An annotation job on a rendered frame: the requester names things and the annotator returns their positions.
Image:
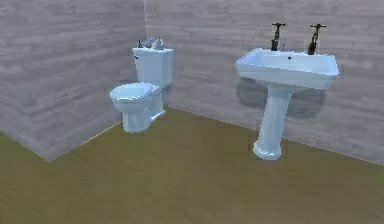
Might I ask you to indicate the dark bronze tap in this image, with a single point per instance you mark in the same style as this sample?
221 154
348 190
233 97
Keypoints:
276 37
314 39

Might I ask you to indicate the white toilet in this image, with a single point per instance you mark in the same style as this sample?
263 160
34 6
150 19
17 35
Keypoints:
146 96

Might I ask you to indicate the pale soap bottle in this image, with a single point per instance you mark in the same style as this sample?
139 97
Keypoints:
158 43

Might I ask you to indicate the white pedestal sink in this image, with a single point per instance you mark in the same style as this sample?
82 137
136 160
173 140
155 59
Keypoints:
286 68

